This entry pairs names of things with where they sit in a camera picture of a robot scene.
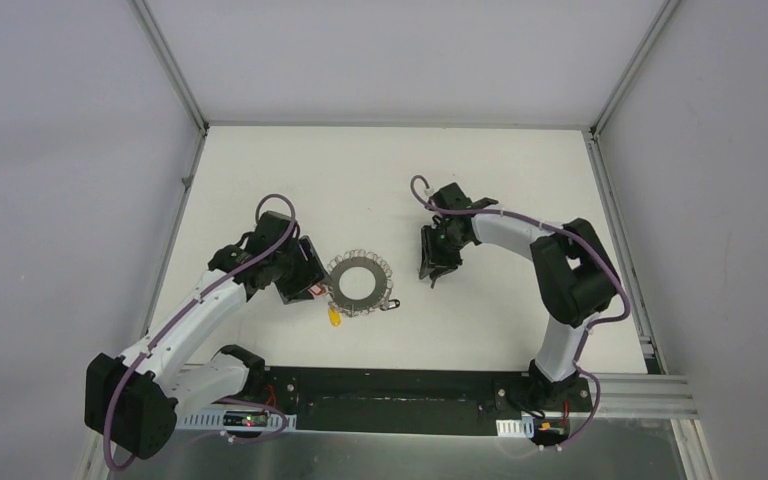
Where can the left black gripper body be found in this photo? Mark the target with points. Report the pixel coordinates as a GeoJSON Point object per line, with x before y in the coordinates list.
{"type": "Point", "coordinates": [305, 273]}

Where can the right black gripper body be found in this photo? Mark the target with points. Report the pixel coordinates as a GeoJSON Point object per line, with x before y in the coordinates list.
{"type": "Point", "coordinates": [442, 247]}

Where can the metal disc with keyrings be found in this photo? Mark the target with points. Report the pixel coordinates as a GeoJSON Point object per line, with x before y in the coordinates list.
{"type": "Point", "coordinates": [358, 282]}

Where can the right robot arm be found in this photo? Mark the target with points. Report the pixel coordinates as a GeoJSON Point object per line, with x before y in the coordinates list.
{"type": "Point", "coordinates": [575, 277]}

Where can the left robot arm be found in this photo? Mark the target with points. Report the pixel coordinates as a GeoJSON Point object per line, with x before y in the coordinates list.
{"type": "Point", "coordinates": [135, 399]}

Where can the red key tag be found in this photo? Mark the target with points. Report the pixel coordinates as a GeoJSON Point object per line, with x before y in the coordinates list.
{"type": "Point", "coordinates": [318, 290]}

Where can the yellow key tag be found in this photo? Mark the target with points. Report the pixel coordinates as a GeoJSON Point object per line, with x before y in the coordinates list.
{"type": "Point", "coordinates": [335, 318]}

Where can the black tag key on ring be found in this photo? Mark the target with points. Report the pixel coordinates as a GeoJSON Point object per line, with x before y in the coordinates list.
{"type": "Point", "coordinates": [390, 304]}

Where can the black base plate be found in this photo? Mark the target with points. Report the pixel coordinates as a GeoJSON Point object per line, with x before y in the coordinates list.
{"type": "Point", "coordinates": [424, 402]}

